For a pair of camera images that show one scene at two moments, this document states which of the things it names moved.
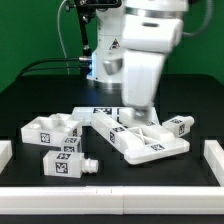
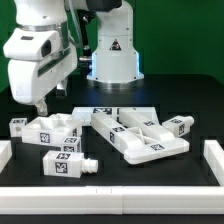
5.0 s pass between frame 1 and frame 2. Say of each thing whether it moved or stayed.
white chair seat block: stayed
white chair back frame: stayed
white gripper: moved
